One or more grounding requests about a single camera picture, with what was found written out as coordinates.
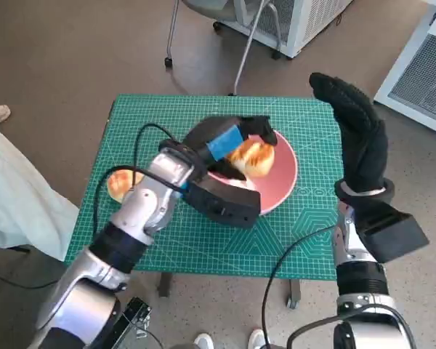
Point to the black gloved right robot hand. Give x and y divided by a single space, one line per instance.
363 145

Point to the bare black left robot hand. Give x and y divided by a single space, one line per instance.
221 140

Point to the braided toy bread loaf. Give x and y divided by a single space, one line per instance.
254 160

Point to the pink bowl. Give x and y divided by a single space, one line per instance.
283 171

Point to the round toy bread roll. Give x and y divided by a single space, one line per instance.
120 185

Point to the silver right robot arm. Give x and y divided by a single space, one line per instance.
359 276

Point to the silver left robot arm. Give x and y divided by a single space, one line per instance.
145 207

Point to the white cabinet with vent grille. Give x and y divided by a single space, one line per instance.
421 80

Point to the green cutting mat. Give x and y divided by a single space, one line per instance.
221 251

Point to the white wheeled vented unit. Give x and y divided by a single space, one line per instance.
312 22

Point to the dark metal table leg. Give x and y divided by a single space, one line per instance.
165 285
294 291

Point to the black metal stand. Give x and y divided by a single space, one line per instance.
134 316

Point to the person's white shoe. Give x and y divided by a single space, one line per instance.
258 340
203 341

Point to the person's leg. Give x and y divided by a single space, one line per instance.
18 203

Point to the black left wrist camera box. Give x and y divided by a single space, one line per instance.
225 203

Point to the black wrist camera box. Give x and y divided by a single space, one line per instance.
225 203
392 232

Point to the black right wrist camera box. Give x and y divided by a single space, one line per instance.
392 232

